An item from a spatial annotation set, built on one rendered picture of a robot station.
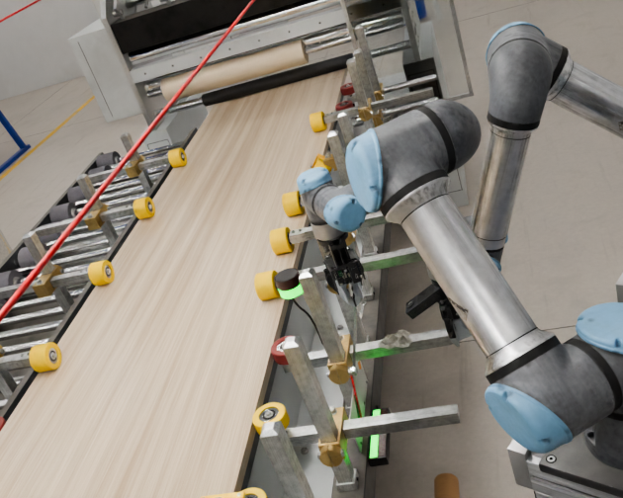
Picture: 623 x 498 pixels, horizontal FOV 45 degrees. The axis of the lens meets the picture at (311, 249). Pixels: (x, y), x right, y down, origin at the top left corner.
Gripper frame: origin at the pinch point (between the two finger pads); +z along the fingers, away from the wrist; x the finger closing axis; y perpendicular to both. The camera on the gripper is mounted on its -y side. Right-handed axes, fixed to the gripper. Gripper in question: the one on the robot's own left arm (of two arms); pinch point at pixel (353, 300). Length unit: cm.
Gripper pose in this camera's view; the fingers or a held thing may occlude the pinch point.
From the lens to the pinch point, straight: 179.8
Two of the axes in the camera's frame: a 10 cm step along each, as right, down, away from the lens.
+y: 2.1, 4.1, -8.9
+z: 3.0, 8.3, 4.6
